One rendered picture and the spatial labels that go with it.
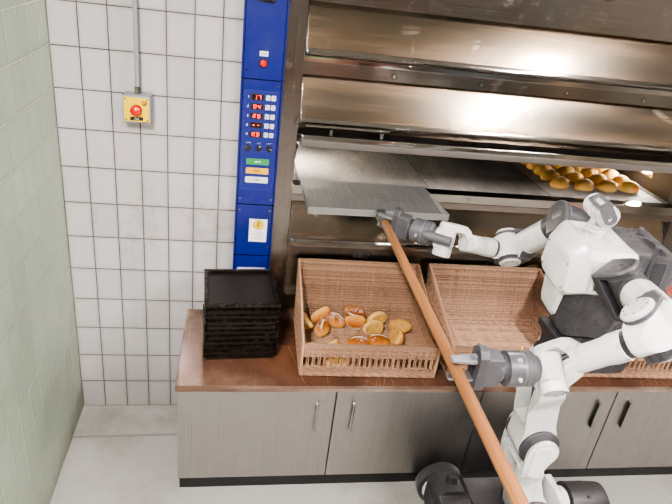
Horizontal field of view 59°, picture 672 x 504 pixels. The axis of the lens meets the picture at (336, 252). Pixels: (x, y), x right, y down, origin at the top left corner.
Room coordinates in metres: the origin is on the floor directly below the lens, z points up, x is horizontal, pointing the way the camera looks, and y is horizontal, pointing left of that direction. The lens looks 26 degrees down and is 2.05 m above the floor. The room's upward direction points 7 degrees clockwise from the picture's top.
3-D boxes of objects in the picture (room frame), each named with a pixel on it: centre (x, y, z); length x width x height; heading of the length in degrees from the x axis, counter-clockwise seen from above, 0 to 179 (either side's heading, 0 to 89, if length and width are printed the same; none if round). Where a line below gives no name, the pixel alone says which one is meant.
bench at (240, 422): (2.19, -0.62, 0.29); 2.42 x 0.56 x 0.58; 101
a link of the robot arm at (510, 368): (1.18, -0.42, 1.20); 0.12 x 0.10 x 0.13; 101
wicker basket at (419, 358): (2.11, -0.15, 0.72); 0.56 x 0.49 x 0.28; 100
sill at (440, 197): (2.51, -0.66, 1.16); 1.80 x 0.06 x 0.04; 101
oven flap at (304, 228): (2.49, -0.67, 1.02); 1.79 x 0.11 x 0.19; 101
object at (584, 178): (3.03, -1.15, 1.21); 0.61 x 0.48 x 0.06; 11
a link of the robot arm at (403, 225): (1.98, -0.25, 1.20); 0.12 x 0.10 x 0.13; 66
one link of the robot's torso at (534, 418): (1.62, -0.76, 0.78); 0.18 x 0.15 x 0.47; 11
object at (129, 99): (2.16, 0.80, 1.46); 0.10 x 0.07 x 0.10; 101
